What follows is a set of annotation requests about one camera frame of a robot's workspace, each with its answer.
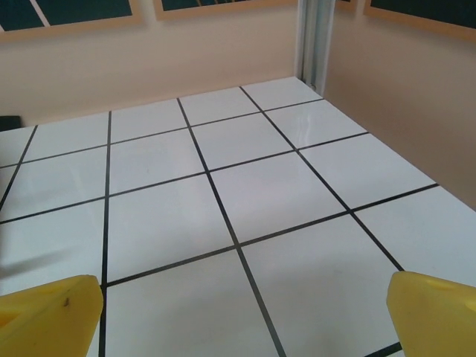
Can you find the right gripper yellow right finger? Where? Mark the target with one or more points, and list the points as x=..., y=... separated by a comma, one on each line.
x=435, y=320

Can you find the aluminium corner post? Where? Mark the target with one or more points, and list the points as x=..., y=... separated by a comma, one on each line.
x=316, y=41

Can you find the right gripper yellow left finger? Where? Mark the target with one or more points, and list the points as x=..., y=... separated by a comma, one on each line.
x=44, y=320

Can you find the beige canvas backpack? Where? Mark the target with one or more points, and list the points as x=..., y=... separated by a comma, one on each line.
x=9, y=122

